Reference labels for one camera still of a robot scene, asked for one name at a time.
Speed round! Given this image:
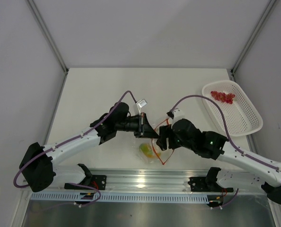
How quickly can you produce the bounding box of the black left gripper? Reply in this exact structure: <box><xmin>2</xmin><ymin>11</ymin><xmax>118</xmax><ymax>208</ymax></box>
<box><xmin>115</xmin><ymin>113</ymin><xmax>159</xmax><ymax>139</ymax></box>

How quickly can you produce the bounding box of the yellow green mango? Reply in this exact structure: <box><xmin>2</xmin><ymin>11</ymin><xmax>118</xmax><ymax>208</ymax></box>
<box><xmin>139</xmin><ymin>143</ymin><xmax>157</xmax><ymax>158</ymax></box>

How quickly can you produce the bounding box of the clear orange zip bag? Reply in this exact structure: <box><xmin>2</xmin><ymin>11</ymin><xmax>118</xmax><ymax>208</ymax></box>
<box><xmin>134</xmin><ymin>117</ymin><xmax>176</xmax><ymax>166</ymax></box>

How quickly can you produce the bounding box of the red grape bunch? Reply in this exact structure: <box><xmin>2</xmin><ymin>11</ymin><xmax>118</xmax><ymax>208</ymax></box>
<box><xmin>211</xmin><ymin>91</ymin><xmax>235</xmax><ymax>104</ymax></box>

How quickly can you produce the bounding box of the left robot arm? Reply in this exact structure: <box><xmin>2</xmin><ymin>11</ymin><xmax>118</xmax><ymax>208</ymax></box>
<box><xmin>19</xmin><ymin>102</ymin><xmax>159</xmax><ymax>192</ymax></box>

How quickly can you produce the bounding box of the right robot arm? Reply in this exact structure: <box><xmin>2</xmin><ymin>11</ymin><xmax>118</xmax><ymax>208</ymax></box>
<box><xmin>156</xmin><ymin>119</ymin><xmax>281</xmax><ymax>205</ymax></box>

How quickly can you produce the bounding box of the white perforated plastic basket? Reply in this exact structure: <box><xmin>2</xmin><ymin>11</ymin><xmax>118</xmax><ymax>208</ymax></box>
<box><xmin>202</xmin><ymin>80</ymin><xmax>263</xmax><ymax>137</ymax></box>

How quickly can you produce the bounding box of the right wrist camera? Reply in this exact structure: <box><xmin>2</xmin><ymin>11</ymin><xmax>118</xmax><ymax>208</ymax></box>
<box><xmin>167</xmin><ymin>108</ymin><xmax>185</xmax><ymax>124</ymax></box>

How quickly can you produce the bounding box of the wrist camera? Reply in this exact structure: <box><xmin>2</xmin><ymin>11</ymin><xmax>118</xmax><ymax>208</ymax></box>
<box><xmin>133</xmin><ymin>99</ymin><xmax>147</xmax><ymax>115</ymax></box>
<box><xmin>167</xmin><ymin>108</ymin><xmax>185</xmax><ymax>124</ymax></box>

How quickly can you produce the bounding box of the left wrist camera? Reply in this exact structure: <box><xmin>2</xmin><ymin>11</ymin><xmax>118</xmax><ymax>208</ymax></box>
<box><xmin>133</xmin><ymin>99</ymin><xmax>147</xmax><ymax>115</ymax></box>

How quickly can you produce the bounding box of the aluminium mounting rail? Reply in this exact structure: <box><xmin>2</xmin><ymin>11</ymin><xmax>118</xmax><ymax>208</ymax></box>
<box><xmin>53</xmin><ymin>169</ymin><xmax>280</xmax><ymax>195</ymax></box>

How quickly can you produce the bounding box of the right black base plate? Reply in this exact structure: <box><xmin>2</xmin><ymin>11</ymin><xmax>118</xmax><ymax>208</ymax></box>
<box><xmin>188</xmin><ymin>176</ymin><xmax>234</xmax><ymax>192</ymax></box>

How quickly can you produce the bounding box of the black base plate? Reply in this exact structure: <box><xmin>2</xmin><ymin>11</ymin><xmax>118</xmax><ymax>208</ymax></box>
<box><xmin>90</xmin><ymin>175</ymin><xmax>107</xmax><ymax>190</ymax></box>
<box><xmin>188</xmin><ymin>176</ymin><xmax>234</xmax><ymax>192</ymax></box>

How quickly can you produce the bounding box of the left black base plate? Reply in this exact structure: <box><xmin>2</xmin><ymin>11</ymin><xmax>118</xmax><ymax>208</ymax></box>
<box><xmin>90</xmin><ymin>175</ymin><xmax>107</xmax><ymax>190</ymax></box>

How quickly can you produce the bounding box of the white slotted cable duct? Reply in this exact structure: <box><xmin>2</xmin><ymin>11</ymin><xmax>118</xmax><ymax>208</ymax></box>
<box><xmin>31</xmin><ymin>192</ymin><xmax>209</xmax><ymax>204</ymax></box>

